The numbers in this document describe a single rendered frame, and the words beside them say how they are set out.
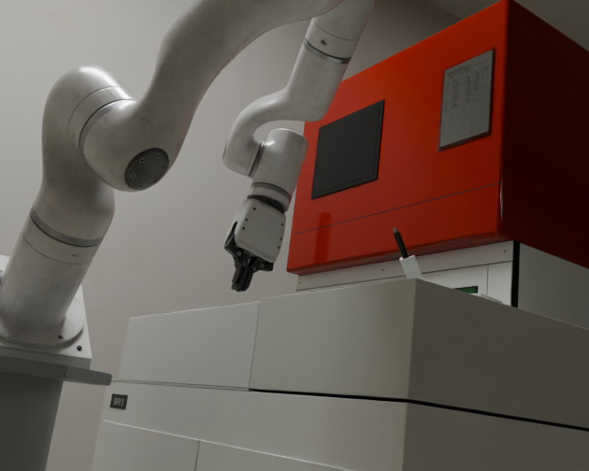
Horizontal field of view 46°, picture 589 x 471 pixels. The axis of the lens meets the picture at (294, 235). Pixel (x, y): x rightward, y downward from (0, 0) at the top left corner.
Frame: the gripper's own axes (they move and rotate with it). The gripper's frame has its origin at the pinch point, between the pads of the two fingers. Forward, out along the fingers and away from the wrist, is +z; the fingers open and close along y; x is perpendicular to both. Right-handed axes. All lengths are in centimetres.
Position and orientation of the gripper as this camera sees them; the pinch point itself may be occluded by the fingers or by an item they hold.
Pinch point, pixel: (241, 279)
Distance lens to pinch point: 128.2
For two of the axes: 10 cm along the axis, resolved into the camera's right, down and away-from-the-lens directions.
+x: 5.8, -1.5, -8.0
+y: -7.7, -4.4, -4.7
